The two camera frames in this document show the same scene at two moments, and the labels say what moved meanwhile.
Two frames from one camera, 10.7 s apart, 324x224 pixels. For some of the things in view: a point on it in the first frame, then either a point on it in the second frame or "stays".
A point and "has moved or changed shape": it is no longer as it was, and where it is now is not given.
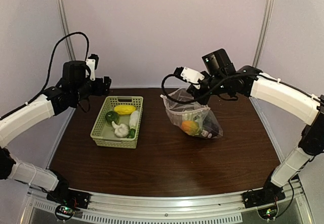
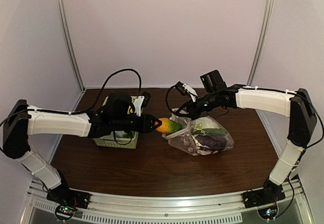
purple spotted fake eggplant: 210,126 → 211,142
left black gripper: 105,84 → 141,122
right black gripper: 198,92 → 191,108
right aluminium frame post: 268,16 stays
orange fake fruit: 191,127 → 168,126
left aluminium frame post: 65,24 stays
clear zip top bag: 191,115 has moved or changed shape
